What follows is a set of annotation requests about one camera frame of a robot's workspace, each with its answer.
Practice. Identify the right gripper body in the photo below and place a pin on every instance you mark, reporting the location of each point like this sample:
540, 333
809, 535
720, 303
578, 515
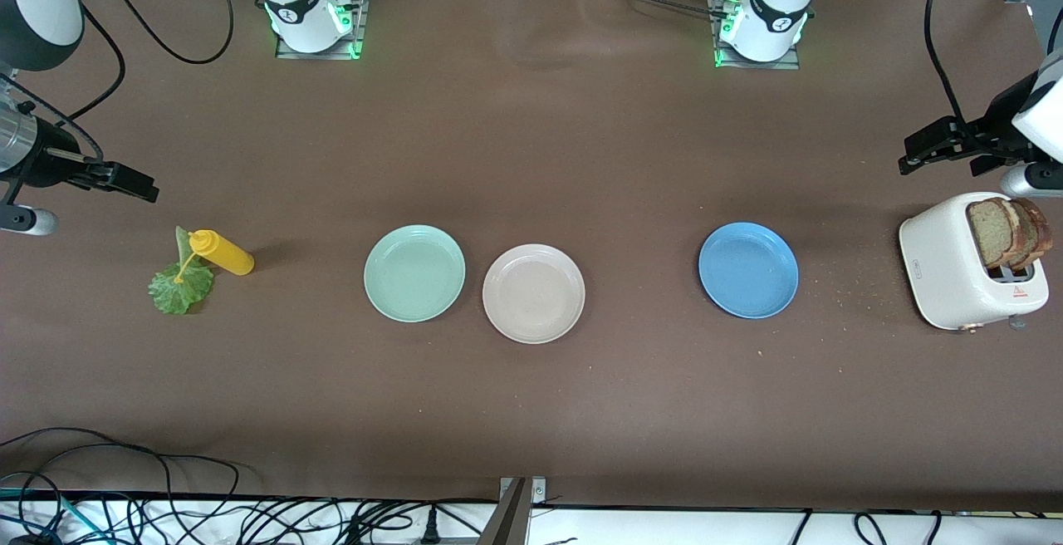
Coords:
51, 161

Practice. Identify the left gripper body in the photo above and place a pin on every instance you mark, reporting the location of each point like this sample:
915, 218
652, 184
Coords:
999, 124

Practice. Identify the brown bread slice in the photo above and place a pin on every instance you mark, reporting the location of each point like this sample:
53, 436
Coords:
1040, 233
990, 233

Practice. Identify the yellow mustard squeeze bottle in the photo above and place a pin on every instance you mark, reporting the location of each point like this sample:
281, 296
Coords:
224, 254

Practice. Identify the green lettuce leaf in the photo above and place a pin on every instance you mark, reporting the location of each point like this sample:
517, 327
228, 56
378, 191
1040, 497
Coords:
178, 292

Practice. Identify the blue plate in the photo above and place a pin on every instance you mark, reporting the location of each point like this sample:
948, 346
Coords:
748, 270

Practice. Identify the mint green plate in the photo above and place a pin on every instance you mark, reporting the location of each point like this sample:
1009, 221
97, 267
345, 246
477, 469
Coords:
414, 273

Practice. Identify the beige plate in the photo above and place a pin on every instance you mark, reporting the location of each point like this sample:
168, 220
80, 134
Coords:
534, 293

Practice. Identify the white toaster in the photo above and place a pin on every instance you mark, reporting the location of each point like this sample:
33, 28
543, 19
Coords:
942, 271

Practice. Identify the black power plug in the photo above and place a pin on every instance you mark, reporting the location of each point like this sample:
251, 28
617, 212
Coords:
429, 528

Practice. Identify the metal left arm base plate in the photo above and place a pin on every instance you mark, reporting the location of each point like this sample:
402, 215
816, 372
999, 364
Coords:
793, 65

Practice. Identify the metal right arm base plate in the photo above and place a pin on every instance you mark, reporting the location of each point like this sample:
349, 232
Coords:
359, 30

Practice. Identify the dark grey metal post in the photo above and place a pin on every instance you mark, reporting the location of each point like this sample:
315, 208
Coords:
508, 522

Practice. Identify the grey metal table bracket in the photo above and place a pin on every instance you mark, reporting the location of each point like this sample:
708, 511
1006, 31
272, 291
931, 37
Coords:
538, 491

